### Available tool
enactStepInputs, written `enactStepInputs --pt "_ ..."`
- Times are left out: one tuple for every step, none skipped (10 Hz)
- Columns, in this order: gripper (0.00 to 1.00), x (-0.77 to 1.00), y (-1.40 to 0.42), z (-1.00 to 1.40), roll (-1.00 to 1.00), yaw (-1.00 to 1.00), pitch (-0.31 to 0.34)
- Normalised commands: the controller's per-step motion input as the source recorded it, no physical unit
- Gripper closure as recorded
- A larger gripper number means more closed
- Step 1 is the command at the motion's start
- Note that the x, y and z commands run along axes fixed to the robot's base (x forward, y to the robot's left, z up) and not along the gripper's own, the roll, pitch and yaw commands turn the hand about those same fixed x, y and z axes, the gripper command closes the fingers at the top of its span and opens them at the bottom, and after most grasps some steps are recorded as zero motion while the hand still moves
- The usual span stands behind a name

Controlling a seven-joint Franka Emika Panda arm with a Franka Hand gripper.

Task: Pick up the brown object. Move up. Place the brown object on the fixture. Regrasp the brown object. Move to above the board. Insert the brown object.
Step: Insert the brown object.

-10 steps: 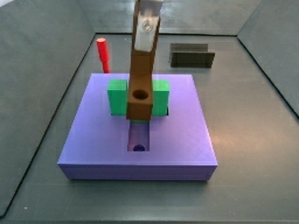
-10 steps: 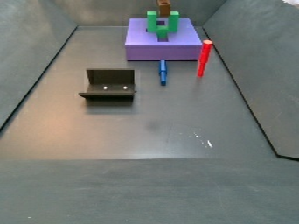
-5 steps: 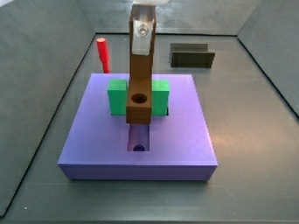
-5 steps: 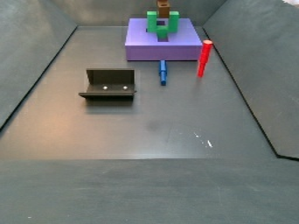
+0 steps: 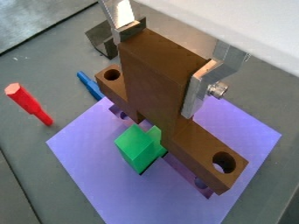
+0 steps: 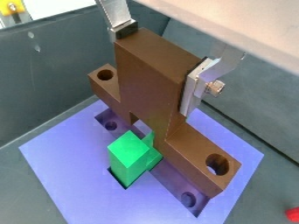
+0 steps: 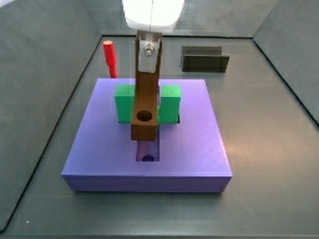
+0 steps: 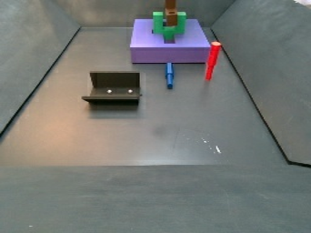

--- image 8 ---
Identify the black angle fixture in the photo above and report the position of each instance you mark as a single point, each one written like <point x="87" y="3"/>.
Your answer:
<point x="115" y="87"/>

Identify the red peg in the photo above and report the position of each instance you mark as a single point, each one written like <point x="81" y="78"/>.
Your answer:
<point x="212" y="58"/>

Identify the green U-shaped block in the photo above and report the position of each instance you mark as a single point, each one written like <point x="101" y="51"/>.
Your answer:
<point x="168" y="31"/>

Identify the brown T-shaped block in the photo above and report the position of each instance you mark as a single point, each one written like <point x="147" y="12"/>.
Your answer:
<point x="171" y="12"/>

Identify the purple base block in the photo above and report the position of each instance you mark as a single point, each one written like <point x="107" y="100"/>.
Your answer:
<point x="148" y="48"/>

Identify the blue peg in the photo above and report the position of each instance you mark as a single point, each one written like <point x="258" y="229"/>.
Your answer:
<point x="169" y="75"/>

